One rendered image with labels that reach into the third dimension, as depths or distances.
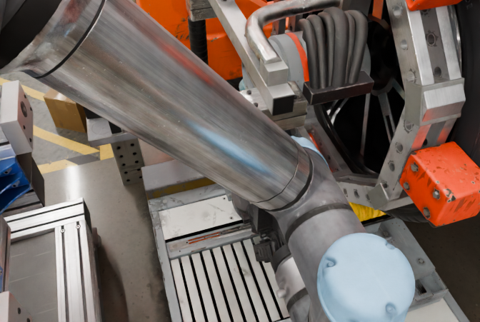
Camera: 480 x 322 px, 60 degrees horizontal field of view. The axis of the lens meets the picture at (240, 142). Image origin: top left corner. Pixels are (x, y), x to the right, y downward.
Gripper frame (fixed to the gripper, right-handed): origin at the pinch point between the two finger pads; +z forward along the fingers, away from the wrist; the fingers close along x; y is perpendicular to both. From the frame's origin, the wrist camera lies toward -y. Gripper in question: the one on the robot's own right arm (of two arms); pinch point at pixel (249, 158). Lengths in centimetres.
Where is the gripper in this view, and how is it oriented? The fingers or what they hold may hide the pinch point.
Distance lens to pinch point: 65.7
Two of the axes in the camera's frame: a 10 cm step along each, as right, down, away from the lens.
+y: 0.0, -7.0, -7.1
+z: -3.0, -6.8, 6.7
